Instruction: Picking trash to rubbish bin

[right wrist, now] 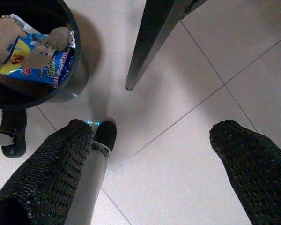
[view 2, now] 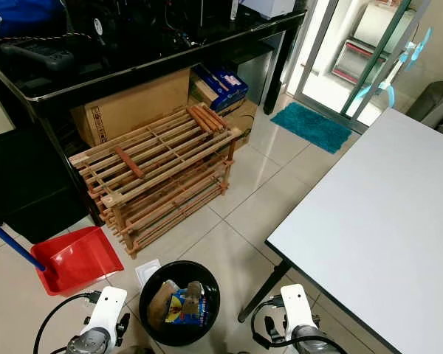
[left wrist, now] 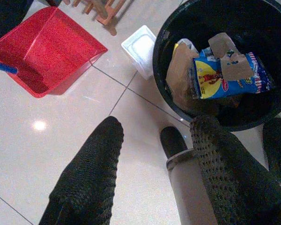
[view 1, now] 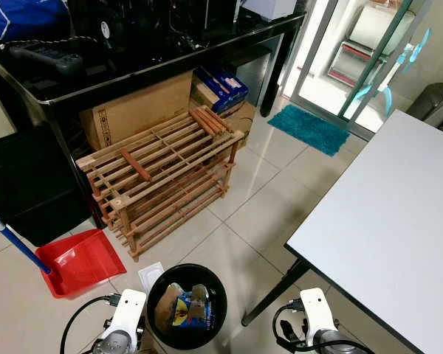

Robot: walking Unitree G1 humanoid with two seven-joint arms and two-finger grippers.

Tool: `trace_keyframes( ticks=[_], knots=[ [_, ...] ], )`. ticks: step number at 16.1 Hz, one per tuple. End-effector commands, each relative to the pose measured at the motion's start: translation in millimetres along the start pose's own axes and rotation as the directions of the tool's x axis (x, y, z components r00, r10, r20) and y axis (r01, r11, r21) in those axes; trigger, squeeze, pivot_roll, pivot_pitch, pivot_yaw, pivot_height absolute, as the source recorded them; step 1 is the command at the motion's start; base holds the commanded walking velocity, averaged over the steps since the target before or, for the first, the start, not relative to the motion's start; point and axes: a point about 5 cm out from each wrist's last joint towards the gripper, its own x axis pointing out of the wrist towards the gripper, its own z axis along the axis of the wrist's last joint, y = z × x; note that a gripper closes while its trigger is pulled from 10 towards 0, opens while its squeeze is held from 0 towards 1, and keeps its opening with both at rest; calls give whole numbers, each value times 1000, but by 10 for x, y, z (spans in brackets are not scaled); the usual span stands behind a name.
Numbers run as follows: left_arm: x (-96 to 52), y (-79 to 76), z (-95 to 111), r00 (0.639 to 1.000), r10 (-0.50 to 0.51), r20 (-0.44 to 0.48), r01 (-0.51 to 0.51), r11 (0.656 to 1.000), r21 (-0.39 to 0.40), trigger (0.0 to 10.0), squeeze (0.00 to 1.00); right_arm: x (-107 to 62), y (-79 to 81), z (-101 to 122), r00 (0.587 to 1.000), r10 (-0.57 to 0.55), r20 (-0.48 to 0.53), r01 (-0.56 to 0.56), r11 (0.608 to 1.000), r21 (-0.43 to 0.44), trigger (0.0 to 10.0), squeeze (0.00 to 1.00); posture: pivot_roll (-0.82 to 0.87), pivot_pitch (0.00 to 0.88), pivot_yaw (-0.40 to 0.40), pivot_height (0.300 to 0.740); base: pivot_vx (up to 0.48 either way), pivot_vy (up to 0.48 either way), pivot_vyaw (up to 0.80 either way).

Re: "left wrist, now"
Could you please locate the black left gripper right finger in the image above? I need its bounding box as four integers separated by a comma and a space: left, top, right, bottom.
189, 115, 281, 225

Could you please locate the red plastic dustpan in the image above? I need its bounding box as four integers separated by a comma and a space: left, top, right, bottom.
0, 6, 108, 98

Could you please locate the silver left robot leg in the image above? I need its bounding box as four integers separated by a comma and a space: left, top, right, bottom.
159, 126, 218, 225

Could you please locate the black box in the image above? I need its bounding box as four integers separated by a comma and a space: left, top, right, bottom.
0, 0, 35, 44

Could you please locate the wooden slatted rack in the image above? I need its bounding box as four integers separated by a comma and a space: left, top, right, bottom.
62, 0, 127, 25

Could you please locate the small white box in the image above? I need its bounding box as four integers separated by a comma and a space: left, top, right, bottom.
121, 25, 157, 80

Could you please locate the printed brown cardboard piece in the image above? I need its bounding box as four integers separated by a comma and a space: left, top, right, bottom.
207, 32, 254, 82

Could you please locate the blue stick handle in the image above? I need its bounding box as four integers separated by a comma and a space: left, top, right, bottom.
0, 59, 19, 75

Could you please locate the plain brown cardboard piece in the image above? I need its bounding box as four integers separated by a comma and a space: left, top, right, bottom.
165, 43, 200, 99

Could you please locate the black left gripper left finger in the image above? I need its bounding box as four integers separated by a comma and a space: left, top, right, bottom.
38, 116, 124, 225

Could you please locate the white carton scrap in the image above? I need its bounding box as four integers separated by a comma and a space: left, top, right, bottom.
173, 38, 199, 55

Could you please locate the blue yellow snack wrapper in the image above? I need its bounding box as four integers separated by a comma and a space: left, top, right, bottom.
192, 46, 274, 100

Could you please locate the black round rubbish bin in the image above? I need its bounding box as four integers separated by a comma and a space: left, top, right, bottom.
152, 0, 281, 132

